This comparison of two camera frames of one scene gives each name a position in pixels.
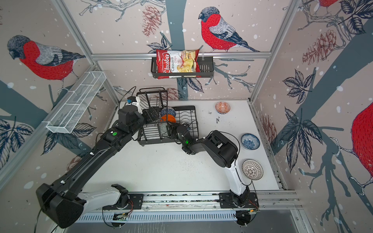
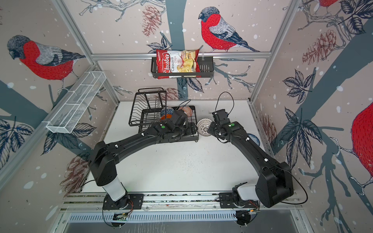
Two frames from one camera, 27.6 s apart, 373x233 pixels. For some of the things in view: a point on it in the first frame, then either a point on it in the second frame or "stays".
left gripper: x=151 y=119 → x=187 y=124
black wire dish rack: x=156 y=132 stays
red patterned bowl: x=222 y=107 → x=187 y=109
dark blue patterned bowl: x=170 y=111 stays
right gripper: x=173 y=128 → x=211 y=126
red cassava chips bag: x=177 y=61 stays
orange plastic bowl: x=171 y=118 stays
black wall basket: x=206 y=68 stays
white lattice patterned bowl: x=252 y=170 → x=202 y=126
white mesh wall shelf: x=69 y=111 stays
